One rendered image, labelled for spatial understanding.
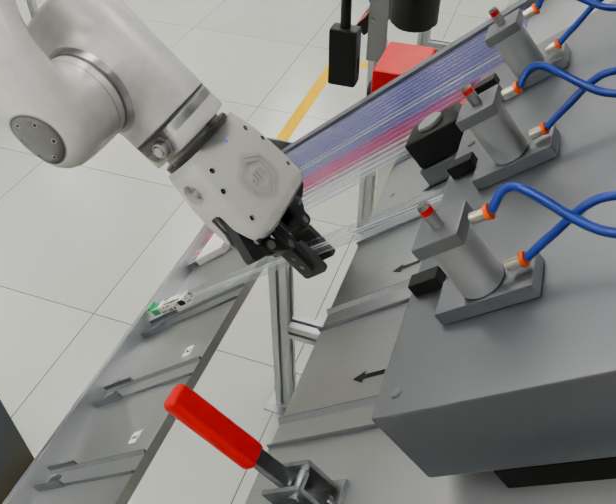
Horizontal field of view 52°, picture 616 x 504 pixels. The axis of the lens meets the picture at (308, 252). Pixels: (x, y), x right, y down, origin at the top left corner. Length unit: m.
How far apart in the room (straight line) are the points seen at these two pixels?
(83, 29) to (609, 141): 0.40
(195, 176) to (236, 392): 1.15
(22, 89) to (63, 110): 0.03
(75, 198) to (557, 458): 2.15
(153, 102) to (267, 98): 2.22
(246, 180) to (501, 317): 0.34
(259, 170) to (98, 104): 0.16
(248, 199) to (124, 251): 1.52
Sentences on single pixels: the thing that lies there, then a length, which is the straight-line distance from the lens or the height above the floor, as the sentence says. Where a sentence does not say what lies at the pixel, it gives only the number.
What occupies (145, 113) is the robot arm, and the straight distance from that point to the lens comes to 0.56.
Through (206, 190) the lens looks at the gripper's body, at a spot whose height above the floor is 1.03.
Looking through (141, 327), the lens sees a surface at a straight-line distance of 0.86.
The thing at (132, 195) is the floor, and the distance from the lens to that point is 2.30.
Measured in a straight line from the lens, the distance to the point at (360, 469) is 0.38.
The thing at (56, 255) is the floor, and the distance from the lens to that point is 2.14.
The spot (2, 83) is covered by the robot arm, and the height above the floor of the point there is 1.14.
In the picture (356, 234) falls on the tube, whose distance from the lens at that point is 0.59.
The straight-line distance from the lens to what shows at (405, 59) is 1.34.
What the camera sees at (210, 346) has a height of 0.85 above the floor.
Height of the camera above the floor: 1.37
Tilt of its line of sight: 43 degrees down
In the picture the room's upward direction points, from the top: straight up
